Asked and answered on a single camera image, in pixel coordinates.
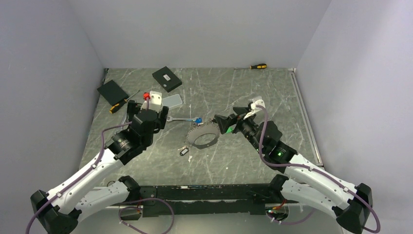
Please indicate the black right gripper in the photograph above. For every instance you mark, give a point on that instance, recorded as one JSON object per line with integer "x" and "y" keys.
{"x": 224, "y": 122}

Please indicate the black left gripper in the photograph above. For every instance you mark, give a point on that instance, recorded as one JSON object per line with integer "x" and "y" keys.
{"x": 160, "y": 119}

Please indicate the green key tag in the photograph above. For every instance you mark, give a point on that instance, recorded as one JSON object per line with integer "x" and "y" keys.
{"x": 229, "y": 130}

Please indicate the round metal keyring plate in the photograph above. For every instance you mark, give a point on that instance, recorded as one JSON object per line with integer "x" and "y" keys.
{"x": 206, "y": 129}

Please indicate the black key tag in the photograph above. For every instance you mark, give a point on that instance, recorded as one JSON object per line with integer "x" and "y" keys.
{"x": 184, "y": 150}

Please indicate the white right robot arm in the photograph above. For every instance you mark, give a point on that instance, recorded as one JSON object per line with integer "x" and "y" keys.
{"x": 301, "y": 180}

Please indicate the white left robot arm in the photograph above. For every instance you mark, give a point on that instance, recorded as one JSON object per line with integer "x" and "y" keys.
{"x": 62, "y": 208}

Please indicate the small silver wrench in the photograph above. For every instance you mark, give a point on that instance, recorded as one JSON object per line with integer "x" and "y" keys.
{"x": 170, "y": 119}

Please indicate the yellow black screwdriver left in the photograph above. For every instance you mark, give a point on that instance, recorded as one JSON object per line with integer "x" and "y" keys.
{"x": 117, "y": 106}

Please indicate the yellow black screwdriver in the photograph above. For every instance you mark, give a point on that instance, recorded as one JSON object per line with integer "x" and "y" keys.
{"x": 117, "y": 106}
{"x": 255, "y": 67}

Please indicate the clear plastic container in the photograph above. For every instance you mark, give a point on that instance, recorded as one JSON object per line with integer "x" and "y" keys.
{"x": 173, "y": 101}

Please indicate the plain black box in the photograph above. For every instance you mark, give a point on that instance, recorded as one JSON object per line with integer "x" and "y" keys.
{"x": 112, "y": 92}

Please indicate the black box with label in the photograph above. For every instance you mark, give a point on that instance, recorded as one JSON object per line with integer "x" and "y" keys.
{"x": 167, "y": 79}

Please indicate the yellow black screwdriver far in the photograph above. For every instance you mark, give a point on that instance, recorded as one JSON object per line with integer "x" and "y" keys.
{"x": 255, "y": 67}

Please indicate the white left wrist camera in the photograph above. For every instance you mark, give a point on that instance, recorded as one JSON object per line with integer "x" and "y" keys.
{"x": 152, "y": 101}

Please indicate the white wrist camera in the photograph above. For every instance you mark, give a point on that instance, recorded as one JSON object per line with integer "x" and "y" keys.
{"x": 152, "y": 101}
{"x": 254, "y": 105}

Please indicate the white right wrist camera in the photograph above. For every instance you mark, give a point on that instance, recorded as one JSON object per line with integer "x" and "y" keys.
{"x": 254, "y": 105}

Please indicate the aluminium frame rail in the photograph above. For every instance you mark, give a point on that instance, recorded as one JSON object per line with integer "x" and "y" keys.
{"x": 221, "y": 178}

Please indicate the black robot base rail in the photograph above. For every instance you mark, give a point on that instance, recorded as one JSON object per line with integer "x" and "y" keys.
{"x": 254, "y": 199}

